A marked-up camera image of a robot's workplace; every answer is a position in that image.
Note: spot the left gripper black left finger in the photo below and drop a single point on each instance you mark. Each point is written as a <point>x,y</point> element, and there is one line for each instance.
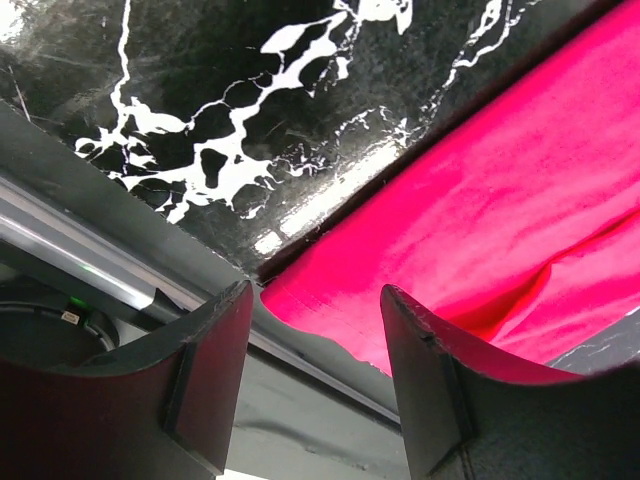
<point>159,407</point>

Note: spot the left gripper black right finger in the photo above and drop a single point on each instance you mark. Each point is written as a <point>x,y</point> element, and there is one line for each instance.
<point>469,410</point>

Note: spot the pink red t shirt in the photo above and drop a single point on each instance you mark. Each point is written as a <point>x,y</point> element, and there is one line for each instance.
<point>521,226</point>

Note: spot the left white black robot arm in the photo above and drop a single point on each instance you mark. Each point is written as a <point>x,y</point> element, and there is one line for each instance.
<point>162,406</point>

